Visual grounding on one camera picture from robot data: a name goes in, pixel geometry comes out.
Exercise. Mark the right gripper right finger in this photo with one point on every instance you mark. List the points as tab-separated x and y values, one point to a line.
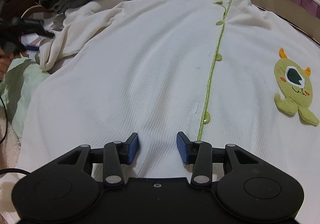
198	154

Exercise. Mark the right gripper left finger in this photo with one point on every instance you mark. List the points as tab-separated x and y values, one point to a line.
115	154

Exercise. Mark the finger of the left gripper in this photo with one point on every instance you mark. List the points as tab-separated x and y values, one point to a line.
32	48

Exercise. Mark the cream zip-up hoodie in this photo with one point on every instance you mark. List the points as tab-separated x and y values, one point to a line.
158	67

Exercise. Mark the person's left hand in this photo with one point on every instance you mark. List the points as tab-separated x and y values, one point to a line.
5	61

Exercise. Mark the checkered play mat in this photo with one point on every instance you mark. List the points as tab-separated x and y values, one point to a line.
54	22

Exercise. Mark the light green blanket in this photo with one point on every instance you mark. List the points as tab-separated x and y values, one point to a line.
21	80

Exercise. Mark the beige fleece trouser leg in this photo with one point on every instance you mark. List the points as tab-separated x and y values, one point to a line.
10	150

